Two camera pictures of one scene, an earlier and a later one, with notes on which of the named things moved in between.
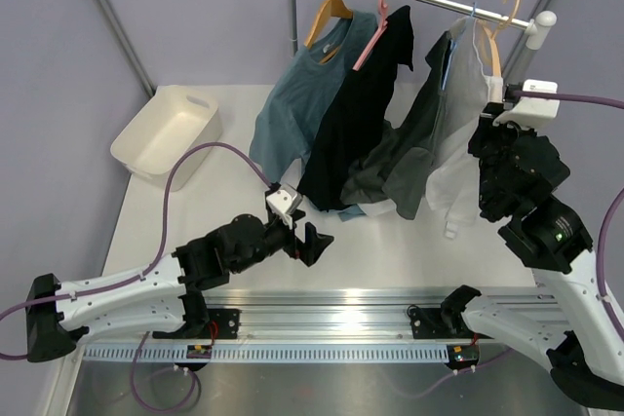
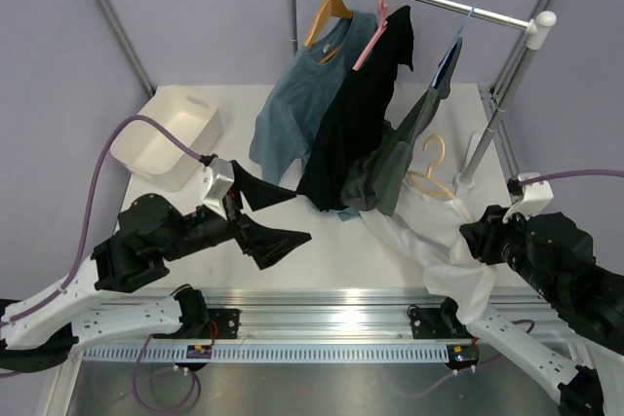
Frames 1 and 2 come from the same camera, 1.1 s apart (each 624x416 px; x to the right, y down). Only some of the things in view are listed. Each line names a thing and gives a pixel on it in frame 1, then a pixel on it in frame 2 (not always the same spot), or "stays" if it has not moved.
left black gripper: [308, 250] to [268, 245]
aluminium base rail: [329, 315] stays
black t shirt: [362, 104] stays
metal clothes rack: [533, 25] stays
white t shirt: [452, 190] to [428, 229]
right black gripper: [487, 129] to [481, 235]
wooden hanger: [331, 6] stays
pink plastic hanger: [383, 22] stays
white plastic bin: [176, 118] stays
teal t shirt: [283, 134] stays
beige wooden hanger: [493, 44] to [409, 173]
